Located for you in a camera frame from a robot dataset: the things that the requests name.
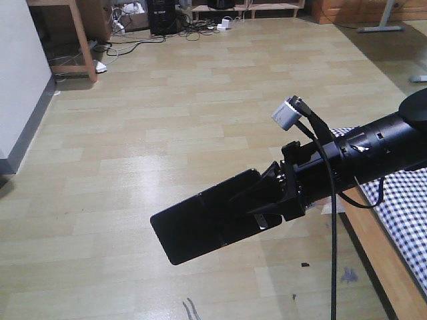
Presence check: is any black computer tower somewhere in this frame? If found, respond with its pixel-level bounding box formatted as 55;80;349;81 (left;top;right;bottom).
147;0;177;35

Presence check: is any grey desk foot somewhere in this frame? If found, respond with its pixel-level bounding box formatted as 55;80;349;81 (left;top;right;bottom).
356;0;404;33

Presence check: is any black smartphone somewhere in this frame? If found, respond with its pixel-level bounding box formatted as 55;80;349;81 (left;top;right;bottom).
150;169;282;265

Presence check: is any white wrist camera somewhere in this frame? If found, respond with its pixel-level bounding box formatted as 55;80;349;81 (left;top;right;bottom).
271;95;311;131

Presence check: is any black white checkered bedsheet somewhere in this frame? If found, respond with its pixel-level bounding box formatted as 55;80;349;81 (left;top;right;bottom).
328;126;427;284

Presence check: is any wooden table leg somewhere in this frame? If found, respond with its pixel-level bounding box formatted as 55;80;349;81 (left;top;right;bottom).
26;0;97;83

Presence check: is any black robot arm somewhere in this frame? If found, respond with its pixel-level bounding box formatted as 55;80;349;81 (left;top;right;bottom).
230;89;426;221

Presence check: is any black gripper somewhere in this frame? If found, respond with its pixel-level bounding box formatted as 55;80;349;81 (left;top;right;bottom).
231;141;344;221

